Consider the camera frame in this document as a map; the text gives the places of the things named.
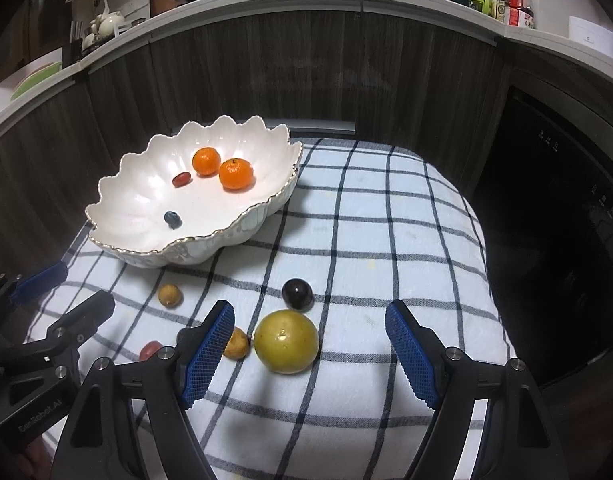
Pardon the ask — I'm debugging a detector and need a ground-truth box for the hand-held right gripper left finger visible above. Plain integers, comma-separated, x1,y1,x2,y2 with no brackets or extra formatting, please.
51,300,236,480

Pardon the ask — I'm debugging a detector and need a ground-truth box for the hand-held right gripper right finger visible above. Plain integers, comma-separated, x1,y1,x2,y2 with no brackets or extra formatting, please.
385,300,570,480

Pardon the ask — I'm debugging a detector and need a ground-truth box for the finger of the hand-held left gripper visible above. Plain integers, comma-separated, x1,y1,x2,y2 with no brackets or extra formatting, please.
0,261,69,311
24,291,116,361

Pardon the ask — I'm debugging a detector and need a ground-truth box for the brown longan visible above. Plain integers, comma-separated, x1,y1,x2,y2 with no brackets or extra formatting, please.
222,327,250,360
158,283,182,308

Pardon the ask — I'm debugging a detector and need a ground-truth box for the yellow-green pear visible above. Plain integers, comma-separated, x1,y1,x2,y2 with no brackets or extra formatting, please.
253,309,320,375

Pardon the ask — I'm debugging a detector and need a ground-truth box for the dark purple plum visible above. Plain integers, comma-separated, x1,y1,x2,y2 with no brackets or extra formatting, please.
281,278,314,310

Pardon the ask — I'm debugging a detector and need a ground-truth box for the white scalloped ceramic bowl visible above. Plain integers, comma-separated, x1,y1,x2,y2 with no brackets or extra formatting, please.
85,115,304,268

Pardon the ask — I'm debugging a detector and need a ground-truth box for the orange mandarin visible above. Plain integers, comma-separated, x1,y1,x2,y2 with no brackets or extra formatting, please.
192,146,222,177
218,158,254,192

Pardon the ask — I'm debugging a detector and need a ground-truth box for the person's left hand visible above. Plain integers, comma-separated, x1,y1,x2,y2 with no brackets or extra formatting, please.
17,434,56,480

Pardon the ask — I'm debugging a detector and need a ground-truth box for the white checked cloth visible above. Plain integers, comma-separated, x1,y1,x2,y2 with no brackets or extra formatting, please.
29,137,512,480

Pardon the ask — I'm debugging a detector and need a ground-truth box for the built-in black dishwasher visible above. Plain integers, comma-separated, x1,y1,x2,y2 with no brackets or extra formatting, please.
474,85,613,386

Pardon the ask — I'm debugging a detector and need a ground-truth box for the black knife block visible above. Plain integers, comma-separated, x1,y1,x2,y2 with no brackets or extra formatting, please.
69,20,86,68

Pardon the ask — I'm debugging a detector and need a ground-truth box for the white teapot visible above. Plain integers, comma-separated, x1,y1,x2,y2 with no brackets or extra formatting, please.
89,10,127,41

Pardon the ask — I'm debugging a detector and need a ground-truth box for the white rice cooker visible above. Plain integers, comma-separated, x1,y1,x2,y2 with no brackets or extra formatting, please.
568,16,613,61

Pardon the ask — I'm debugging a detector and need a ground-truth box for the row of condiment bottles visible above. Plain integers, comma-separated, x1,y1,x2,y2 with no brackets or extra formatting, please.
461,0,535,29

